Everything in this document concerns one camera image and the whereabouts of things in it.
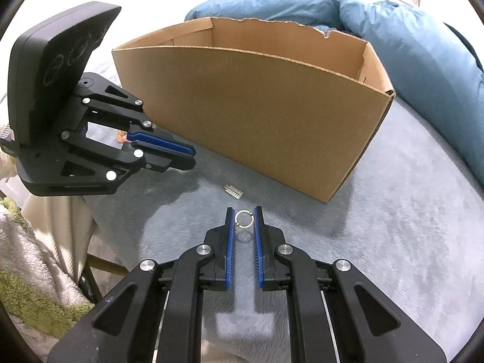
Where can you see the dark metal frame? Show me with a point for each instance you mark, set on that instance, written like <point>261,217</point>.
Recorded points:
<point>90,283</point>

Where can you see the small silver clip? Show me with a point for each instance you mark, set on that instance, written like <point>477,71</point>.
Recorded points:
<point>233,191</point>

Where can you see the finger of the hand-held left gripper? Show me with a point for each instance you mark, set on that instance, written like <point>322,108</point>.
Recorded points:
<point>170,162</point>
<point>151,138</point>

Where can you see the beige cloth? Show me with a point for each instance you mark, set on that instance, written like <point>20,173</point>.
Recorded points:
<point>64,227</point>

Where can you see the grey plush blanket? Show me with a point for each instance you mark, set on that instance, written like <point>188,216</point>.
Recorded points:
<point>378,234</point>

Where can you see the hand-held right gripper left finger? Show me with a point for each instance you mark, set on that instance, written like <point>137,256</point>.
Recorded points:
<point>230,249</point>

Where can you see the blue duvet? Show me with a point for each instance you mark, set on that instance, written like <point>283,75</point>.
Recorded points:
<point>416,64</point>

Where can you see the brown cardboard box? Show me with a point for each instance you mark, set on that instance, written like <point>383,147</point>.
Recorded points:
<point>245,121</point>

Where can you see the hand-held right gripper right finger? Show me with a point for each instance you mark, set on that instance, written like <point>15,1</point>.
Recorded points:
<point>259,249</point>

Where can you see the green white fluffy blanket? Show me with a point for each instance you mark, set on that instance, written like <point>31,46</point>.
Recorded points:
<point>22,257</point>

